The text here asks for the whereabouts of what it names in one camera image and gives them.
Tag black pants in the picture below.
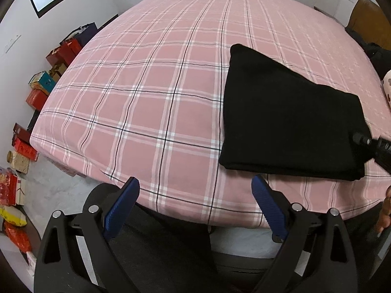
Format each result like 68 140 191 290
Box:
218 44 374 181

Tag heart print rolled quilt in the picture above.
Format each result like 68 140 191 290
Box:
382 69 391 110

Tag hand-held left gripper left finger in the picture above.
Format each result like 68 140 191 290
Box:
34 176 140 293

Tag person's right hand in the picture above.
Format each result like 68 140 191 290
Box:
375 185 391 235

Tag person's dark clothed legs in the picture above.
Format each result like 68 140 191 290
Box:
78 183 284 293

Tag row of gift boxes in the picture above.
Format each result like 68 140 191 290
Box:
0 38 83 266

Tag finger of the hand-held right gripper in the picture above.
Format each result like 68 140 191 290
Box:
351 131 379 147

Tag navy paper bag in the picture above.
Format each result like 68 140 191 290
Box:
59 23 98 48

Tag black jacket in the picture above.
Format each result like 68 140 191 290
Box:
345 27 391 78

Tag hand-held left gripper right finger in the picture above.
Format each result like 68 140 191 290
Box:
251 174 358 293

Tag bed with pink plaid sheet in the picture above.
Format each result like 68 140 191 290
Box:
31 0 391 229

